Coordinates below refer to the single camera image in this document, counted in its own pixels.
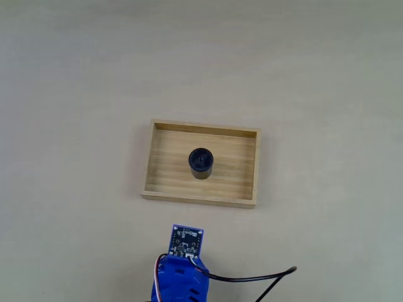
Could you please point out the black cylinder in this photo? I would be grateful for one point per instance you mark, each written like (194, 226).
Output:
(201, 165)

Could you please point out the shallow wooden box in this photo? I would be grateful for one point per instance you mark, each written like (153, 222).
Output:
(233, 170)

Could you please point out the camera circuit board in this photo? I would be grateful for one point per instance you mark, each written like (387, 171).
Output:
(186, 240)

